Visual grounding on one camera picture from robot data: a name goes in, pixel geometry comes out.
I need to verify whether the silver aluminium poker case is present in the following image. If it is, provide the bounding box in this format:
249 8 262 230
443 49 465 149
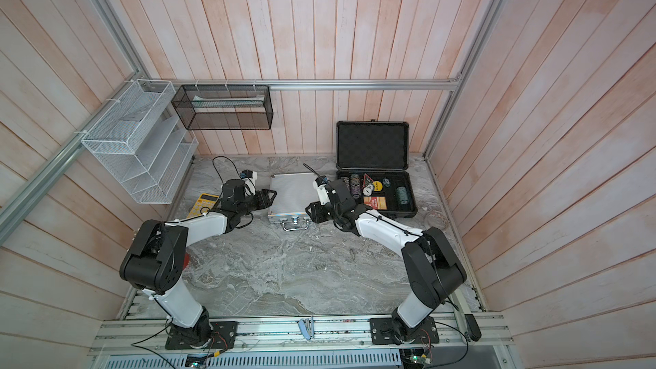
268 173 318 232

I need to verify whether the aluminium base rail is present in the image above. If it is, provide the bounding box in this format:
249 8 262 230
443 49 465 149
89 312 522 368

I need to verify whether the white wire mesh shelf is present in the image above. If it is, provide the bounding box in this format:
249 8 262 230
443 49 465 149
82 80 198 205

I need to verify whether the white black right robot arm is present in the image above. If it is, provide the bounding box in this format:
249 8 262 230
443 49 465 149
306 177 467 344

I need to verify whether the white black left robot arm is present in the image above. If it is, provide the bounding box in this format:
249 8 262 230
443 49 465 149
119 179 277 349

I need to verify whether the black mesh wall basket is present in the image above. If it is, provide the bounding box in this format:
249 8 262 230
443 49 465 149
172 84 274 131

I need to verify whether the dark grey poker case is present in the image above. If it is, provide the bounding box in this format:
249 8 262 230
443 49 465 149
336 121 418 219

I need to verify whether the blue clip on rail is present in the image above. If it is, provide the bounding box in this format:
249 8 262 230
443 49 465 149
297 317 314 341

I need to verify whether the clear tape roll red print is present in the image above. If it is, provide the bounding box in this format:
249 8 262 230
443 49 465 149
425 210 450 232

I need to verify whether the playing card deck box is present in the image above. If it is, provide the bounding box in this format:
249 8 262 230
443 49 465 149
364 196 388 210

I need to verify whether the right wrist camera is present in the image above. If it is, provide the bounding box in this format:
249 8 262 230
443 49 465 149
313 176 330 206

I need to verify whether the yellow calculator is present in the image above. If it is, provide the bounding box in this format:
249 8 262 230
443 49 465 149
187 193 219 218

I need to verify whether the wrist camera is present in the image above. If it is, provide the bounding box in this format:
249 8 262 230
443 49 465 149
240 169 257 196
313 176 330 206

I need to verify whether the green chip stack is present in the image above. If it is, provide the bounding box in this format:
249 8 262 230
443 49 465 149
396 186 410 206

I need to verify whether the poker chip stack row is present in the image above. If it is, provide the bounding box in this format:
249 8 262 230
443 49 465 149
341 174 361 200

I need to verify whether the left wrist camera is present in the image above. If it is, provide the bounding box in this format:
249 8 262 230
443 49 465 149
240 169 257 196

